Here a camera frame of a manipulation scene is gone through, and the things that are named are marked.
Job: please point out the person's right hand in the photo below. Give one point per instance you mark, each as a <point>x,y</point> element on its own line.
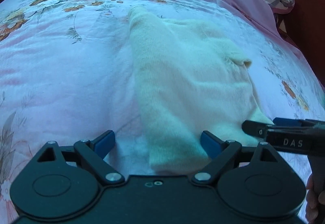
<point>311,201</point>

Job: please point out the floral pink bedsheet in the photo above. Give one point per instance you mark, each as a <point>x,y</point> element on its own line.
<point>63,61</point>

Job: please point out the brown wooden headboard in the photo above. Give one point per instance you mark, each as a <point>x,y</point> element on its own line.
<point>304,15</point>

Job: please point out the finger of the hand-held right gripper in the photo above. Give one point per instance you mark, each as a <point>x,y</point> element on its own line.
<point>289,121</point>
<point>254,129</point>

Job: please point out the white knit sweater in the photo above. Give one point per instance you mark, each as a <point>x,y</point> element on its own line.
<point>188,79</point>

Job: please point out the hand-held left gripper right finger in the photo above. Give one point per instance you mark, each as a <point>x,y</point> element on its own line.
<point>210,143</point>

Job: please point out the plain pink blanket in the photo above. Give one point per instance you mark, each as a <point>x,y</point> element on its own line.
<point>238,0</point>

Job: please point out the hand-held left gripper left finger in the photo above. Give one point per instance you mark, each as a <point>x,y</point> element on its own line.
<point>104,143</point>

